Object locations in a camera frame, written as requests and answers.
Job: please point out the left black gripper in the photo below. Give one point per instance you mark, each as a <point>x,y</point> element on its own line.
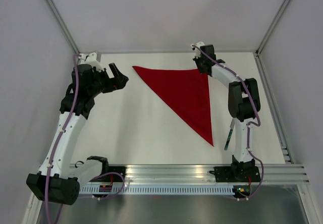
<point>118,82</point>

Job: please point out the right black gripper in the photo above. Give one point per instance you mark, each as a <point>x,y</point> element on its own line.
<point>197,60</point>

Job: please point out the red cloth napkin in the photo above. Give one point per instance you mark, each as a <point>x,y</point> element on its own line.
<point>186,92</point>

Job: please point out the green handled table knife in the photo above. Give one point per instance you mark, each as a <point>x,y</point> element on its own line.
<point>232,125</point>

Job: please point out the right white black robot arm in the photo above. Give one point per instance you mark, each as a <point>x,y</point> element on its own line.
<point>243,106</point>

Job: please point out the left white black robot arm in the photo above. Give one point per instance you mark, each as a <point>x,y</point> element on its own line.
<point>55,181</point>

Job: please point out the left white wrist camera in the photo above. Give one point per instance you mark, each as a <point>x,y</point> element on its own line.
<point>93,59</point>

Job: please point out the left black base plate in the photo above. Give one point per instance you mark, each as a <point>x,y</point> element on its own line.
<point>121,170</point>

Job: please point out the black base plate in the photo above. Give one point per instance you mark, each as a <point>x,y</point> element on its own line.
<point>121,170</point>
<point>225,174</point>

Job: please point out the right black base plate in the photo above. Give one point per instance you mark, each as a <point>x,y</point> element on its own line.
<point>225,174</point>

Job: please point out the right aluminium frame post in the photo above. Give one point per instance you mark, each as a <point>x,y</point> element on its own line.
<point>274,23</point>

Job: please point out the aluminium frame post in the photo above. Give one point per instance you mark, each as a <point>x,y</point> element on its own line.
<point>274,23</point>
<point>62,25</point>

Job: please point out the left aluminium frame post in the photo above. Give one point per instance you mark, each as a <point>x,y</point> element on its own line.
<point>62,25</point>

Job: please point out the white slotted cable duct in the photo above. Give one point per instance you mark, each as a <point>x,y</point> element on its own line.
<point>92,189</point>

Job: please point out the aluminium mounting rail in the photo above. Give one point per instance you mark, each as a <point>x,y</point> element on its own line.
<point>149,174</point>

